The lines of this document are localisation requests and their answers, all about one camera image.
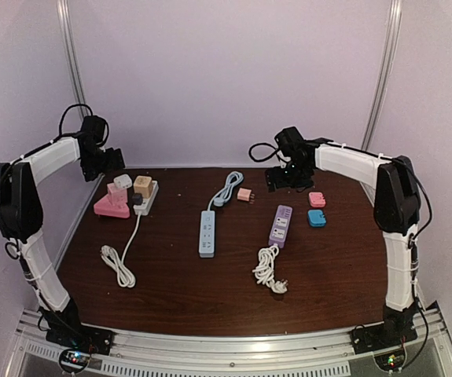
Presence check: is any pink cube socket adapter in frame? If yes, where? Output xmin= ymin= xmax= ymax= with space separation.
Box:
xmin=107 ymin=183 xmax=128 ymax=206

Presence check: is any aluminium front rail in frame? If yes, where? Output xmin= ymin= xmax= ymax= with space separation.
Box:
xmin=1 ymin=308 xmax=452 ymax=376

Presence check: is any pink triangular power strip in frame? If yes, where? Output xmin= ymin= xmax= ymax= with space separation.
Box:
xmin=93 ymin=195 xmax=130 ymax=219

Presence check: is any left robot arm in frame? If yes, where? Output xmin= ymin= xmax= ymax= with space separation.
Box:
xmin=0 ymin=132 xmax=125 ymax=313

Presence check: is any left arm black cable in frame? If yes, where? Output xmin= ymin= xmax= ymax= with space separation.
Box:
xmin=0 ymin=103 xmax=93 ymax=260

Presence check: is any white cable of purple strip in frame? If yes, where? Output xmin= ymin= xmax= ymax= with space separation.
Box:
xmin=252 ymin=245 xmax=290 ymax=295

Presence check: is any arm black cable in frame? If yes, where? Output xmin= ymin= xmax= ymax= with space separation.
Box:
xmin=0 ymin=103 xmax=93 ymax=260
xmin=248 ymin=141 xmax=281 ymax=163

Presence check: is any pink plug adapter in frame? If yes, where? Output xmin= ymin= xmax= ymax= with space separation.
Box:
xmin=308 ymin=192 xmax=326 ymax=208

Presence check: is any right aluminium post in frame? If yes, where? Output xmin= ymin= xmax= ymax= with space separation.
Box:
xmin=362 ymin=0 xmax=402 ymax=150

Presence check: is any purple power strip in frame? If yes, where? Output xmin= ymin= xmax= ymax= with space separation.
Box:
xmin=268 ymin=205 xmax=293 ymax=248

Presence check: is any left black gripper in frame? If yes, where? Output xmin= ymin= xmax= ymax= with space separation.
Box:
xmin=81 ymin=148 xmax=125 ymax=182

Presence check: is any small pink charger plug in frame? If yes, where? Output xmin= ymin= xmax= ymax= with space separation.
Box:
xmin=237 ymin=188 xmax=255 ymax=204

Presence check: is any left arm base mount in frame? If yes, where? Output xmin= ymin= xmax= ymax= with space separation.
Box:
xmin=43 ymin=312 xmax=114 ymax=356

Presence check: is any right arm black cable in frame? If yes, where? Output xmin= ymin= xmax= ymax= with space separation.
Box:
xmin=248 ymin=141 xmax=281 ymax=163

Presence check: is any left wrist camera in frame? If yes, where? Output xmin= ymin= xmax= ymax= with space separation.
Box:
xmin=80 ymin=115 xmax=110 ymax=147

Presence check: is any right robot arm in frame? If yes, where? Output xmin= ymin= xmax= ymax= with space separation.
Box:
xmin=274 ymin=127 xmax=428 ymax=313

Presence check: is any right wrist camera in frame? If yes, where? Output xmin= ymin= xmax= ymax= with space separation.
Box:
xmin=274 ymin=126 xmax=304 ymax=159

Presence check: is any aluminium post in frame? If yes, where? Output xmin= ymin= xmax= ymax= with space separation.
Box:
xmin=362 ymin=0 xmax=402 ymax=150
xmin=56 ymin=0 xmax=86 ymax=104

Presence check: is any white power strip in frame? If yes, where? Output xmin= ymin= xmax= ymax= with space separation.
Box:
xmin=133 ymin=181 xmax=159 ymax=216

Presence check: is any left aluminium post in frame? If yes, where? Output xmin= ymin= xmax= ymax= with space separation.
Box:
xmin=56 ymin=0 xmax=86 ymax=104

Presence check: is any white pink plug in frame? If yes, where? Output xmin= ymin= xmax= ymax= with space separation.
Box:
xmin=113 ymin=174 xmax=133 ymax=190

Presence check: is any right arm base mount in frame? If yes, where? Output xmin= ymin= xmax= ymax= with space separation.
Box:
xmin=350 ymin=315 xmax=417 ymax=354

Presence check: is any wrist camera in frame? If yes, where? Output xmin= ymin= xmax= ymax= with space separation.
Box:
xmin=80 ymin=115 xmax=110 ymax=147
xmin=274 ymin=126 xmax=304 ymax=159

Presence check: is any beige cube charger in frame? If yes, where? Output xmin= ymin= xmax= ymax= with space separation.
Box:
xmin=133 ymin=175 xmax=153 ymax=198

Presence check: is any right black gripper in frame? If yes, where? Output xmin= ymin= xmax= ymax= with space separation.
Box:
xmin=266 ymin=160 xmax=313 ymax=192

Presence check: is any blue plug adapter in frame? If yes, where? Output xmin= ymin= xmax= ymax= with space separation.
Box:
xmin=307 ymin=209 xmax=326 ymax=228

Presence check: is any black plug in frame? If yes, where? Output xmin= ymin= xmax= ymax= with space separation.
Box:
xmin=132 ymin=192 xmax=143 ymax=206

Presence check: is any light blue power strip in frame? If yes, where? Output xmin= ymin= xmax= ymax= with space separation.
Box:
xmin=198 ymin=210 xmax=215 ymax=258

